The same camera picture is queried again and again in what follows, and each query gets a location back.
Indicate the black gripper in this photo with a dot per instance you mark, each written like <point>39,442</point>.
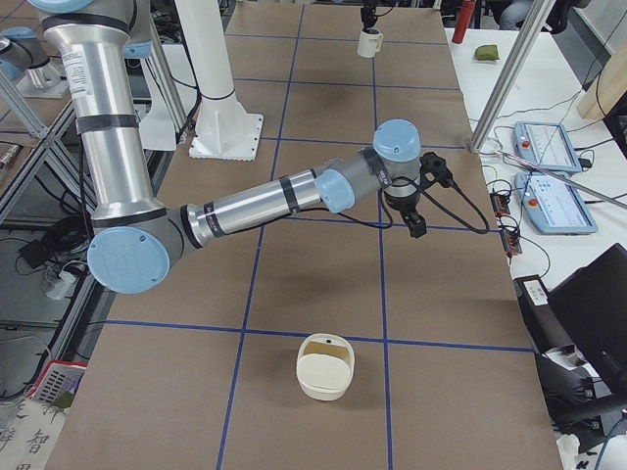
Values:
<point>406,210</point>
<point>368,13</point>

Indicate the white ribbed mug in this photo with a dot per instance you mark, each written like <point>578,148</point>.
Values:
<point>370,42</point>

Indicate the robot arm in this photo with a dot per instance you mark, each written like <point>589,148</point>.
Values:
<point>137,238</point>

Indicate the red bottle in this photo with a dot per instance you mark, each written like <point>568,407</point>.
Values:
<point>464,17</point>

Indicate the green cloth pouch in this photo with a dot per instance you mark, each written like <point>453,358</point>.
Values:
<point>487,53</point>

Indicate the blue teach pendant near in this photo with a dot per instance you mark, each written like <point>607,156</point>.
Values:
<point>553,207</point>

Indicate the blue teach pendant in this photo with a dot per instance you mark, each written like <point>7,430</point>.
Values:
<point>553,207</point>
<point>547,145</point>

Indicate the blue teach pendant far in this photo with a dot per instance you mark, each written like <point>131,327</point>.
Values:
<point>547,145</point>

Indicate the cream oval bin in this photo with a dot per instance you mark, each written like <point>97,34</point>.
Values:
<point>325,366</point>

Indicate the black box with label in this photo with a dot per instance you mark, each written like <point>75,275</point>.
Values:
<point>545,330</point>

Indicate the black monitor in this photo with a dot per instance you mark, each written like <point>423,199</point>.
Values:
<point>590,305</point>

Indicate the white basket with red rim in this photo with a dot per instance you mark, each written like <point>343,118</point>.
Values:
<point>59,377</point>

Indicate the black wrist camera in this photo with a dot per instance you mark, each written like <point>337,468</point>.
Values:
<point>433,169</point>

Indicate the aluminium frame post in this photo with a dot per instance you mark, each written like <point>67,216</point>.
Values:
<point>515,60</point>

